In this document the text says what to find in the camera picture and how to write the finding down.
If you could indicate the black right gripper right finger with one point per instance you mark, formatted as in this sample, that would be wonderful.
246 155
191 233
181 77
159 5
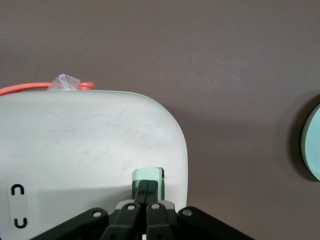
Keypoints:
157 222

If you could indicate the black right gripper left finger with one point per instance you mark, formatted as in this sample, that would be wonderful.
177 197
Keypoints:
125 222

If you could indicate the teal round plate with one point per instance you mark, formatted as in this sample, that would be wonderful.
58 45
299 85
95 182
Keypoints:
313 145

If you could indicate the white rice cooker green trim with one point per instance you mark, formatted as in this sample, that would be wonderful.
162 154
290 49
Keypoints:
87 140

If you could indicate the clear plastic wrap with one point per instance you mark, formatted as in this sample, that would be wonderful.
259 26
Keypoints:
63 82

